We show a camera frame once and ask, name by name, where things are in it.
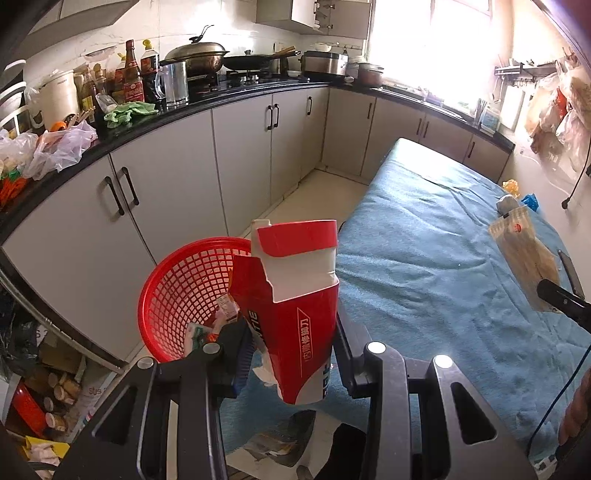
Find dark red snack bag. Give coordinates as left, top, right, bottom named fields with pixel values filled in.
left=213, top=293, right=239, bottom=332

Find red label sauce bottle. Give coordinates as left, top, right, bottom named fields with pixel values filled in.
left=123, top=39, right=144, bottom=102

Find black power cord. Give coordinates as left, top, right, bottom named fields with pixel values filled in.
left=561, top=138, right=591, bottom=210

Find red plastic mesh basket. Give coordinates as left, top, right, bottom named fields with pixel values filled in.
left=137, top=237, right=250, bottom=363

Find hanging plastic bags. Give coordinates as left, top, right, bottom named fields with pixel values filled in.
left=525, top=53, right=590, bottom=179

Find green cloth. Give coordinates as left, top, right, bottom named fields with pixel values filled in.
left=104, top=101, right=158, bottom=129

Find white rice cooker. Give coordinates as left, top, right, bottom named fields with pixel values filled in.
left=39, top=70, right=79, bottom=130

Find black frying pan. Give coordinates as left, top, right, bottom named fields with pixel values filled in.
left=222, top=46, right=298, bottom=71

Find person's right hand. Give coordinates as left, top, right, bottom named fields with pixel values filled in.
left=558, top=372, right=590, bottom=446

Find dark sauce bottle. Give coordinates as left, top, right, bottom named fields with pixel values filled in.
left=140, top=39, right=160, bottom=104

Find lidded steel wok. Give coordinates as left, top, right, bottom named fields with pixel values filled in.
left=161, top=25, right=228, bottom=78

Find steel kettle on counter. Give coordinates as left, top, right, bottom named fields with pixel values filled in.
left=156, top=61, right=189, bottom=109

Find teal cartoon tissue pack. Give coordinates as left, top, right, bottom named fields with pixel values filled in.
left=183, top=323, right=211, bottom=357

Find brown pot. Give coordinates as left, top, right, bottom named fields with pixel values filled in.
left=356, top=63, right=384, bottom=88

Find red white torn carton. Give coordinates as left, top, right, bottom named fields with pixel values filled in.
left=229, top=219, right=339, bottom=405

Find yellow plastic bag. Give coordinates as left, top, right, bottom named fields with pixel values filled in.
left=502, top=179, right=521, bottom=199

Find counter plastic bags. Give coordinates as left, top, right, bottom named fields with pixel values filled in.
left=1, top=121, right=97, bottom=181

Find blue plastic bag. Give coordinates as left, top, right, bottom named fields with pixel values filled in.
left=521, top=194, right=540, bottom=212

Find blue tablecloth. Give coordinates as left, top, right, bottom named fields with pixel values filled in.
left=218, top=137, right=591, bottom=462

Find silver rice cooker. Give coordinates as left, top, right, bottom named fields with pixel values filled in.
left=301, top=51, right=349, bottom=76

